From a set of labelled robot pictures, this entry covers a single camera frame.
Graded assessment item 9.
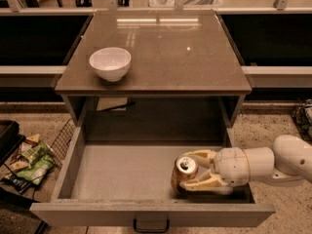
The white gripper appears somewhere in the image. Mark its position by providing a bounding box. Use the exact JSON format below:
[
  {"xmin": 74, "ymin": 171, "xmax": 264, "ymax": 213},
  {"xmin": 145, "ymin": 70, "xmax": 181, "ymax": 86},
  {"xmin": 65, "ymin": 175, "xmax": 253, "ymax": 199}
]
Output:
[{"xmin": 179, "ymin": 147, "xmax": 250, "ymax": 195}]

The orange soda can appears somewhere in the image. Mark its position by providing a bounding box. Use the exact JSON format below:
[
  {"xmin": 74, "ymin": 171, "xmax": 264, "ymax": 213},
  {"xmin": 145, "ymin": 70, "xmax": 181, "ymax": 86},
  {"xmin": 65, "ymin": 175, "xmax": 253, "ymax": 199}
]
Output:
[{"xmin": 171, "ymin": 155, "xmax": 199, "ymax": 194}]

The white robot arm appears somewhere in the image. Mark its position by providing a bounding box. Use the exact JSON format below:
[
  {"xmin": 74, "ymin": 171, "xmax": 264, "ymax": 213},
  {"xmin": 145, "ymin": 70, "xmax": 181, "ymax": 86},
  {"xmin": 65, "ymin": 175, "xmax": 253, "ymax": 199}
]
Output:
[{"xmin": 172, "ymin": 135, "xmax": 312, "ymax": 195}]

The open grey top drawer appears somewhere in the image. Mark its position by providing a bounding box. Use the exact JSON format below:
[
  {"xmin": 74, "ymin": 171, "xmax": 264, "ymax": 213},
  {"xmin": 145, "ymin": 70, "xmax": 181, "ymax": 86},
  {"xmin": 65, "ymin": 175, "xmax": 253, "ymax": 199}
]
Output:
[{"xmin": 30, "ymin": 128, "xmax": 275, "ymax": 228}]

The grey cabinet with countertop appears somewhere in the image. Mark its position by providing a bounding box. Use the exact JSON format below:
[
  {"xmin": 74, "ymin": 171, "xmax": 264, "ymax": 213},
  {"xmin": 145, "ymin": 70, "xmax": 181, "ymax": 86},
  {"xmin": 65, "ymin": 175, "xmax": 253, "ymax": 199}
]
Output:
[{"xmin": 56, "ymin": 11, "xmax": 251, "ymax": 144}]

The white ceramic bowl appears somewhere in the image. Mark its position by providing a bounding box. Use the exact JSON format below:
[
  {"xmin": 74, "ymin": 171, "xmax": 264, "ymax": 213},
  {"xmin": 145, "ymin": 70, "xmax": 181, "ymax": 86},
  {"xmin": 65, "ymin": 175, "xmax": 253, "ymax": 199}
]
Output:
[{"xmin": 89, "ymin": 47, "xmax": 132, "ymax": 82}]

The green snack bag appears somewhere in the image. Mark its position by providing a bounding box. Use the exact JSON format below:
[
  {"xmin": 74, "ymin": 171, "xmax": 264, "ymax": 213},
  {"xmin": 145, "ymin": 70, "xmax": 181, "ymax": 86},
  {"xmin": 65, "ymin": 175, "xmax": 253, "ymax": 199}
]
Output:
[{"xmin": 17, "ymin": 141, "xmax": 54, "ymax": 185}]

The clear plastic bin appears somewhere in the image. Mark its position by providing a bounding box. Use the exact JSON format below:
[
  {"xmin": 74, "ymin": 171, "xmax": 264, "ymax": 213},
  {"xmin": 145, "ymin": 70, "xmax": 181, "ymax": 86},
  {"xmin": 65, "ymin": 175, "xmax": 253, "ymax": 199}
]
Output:
[{"xmin": 148, "ymin": 0, "xmax": 223, "ymax": 8}]

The yellow chip bag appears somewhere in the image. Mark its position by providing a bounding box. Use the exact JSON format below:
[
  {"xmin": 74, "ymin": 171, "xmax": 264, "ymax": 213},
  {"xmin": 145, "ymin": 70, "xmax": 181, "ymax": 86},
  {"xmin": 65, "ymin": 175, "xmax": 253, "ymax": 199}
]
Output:
[{"xmin": 24, "ymin": 134, "xmax": 40, "ymax": 146}]

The black tray left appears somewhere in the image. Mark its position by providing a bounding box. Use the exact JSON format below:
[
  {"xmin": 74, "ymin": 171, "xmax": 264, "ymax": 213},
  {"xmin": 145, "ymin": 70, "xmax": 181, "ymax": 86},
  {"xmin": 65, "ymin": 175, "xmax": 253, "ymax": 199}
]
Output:
[{"xmin": 0, "ymin": 120, "xmax": 25, "ymax": 166}]

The black drawer handle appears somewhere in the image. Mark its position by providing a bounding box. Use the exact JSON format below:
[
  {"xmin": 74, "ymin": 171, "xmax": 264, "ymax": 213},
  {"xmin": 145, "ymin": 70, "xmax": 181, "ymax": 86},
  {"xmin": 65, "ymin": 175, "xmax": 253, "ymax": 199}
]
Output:
[{"xmin": 133, "ymin": 218, "xmax": 170, "ymax": 234}]

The black wire basket right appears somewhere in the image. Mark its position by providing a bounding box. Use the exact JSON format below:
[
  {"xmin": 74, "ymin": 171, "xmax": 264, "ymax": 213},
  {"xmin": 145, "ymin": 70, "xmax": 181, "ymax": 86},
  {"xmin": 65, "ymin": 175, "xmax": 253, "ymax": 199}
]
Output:
[{"xmin": 292, "ymin": 99, "xmax": 312, "ymax": 142}]

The black wire basket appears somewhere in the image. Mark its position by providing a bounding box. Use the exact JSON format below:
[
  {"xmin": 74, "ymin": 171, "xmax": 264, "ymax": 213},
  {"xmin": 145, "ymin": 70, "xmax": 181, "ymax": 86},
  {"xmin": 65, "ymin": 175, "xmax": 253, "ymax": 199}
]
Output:
[
  {"xmin": 50, "ymin": 120, "xmax": 75, "ymax": 168},
  {"xmin": 292, "ymin": 99, "xmax": 312, "ymax": 142}
]

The black wire basket left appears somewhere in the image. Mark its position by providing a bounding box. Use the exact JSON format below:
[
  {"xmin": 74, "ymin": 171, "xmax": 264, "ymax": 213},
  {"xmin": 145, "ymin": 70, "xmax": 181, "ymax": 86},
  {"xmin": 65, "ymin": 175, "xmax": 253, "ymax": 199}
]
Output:
[{"xmin": 50, "ymin": 120, "xmax": 75, "ymax": 168}]

